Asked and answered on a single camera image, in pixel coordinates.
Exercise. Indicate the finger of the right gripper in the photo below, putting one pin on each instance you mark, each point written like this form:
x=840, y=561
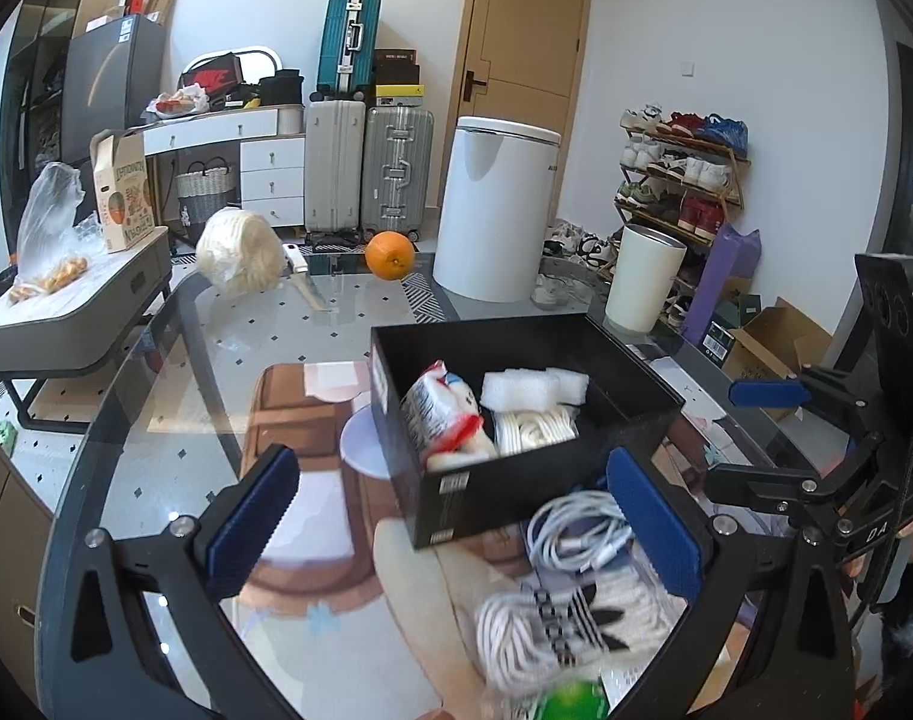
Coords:
x=777, y=393

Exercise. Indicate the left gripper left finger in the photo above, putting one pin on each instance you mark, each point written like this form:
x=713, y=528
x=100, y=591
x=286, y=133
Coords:
x=133, y=628

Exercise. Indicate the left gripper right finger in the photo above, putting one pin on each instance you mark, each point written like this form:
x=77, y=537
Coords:
x=798, y=660

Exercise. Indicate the green white medicine packet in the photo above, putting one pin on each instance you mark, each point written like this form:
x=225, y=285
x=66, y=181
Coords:
x=577, y=700

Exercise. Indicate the white foam padding piece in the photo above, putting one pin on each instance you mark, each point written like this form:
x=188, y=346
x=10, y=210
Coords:
x=528, y=390

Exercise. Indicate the small white plush toy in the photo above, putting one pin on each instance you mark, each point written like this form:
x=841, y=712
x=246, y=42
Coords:
x=444, y=422

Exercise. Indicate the open cardboard box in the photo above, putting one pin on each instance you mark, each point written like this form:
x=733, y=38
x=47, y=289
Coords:
x=776, y=344

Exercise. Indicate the black storage box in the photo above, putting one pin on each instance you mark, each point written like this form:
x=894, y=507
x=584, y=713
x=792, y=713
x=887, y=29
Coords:
x=539, y=455

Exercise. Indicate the cream trash bin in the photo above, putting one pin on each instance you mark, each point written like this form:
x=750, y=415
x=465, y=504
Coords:
x=647, y=263

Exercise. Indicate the wooden shoe rack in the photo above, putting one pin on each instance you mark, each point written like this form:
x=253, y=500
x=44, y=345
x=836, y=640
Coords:
x=682, y=171

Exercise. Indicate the large white cylindrical appliance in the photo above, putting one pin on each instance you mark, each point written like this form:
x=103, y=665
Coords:
x=495, y=209

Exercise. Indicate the grey white side table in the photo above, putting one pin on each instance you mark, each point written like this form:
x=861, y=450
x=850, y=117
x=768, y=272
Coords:
x=78, y=329

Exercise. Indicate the orange fruit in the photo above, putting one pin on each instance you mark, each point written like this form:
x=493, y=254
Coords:
x=390, y=256

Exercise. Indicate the wooden door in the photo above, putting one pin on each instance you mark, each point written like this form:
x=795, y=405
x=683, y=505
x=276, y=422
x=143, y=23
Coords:
x=517, y=60

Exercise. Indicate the clear bag of snacks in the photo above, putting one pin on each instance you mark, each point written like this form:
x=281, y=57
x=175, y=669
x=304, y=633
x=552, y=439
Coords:
x=52, y=249

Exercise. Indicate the white cabbage in bag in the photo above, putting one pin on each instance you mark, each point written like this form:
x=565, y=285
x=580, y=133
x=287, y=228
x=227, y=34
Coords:
x=239, y=252

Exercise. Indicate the silver suitcase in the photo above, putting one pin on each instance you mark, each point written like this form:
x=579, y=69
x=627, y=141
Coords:
x=395, y=170

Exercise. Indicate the orange fruit carton box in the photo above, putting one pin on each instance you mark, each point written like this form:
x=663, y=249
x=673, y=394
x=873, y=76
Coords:
x=121, y=182

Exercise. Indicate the woven basket under desk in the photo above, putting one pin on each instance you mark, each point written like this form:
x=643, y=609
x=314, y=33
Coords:
x=205, y=188

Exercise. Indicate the white suitcase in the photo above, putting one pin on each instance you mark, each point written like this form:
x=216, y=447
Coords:
x=333, y=165

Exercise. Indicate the teal suitcase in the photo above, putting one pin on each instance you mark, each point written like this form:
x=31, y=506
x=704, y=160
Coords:
x=347, y=51

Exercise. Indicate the white desk with drawers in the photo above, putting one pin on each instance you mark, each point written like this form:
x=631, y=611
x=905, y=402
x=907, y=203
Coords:
x=265, y=145

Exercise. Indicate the black refrigerator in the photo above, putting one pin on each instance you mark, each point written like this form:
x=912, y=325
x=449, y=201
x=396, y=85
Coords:
x=112, y=73

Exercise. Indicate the red black shoe box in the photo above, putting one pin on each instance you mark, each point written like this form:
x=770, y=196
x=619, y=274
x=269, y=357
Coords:
x=217, y=76

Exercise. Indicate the white handled knife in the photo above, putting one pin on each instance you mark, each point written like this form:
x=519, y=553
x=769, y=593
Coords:
x=298, y=274

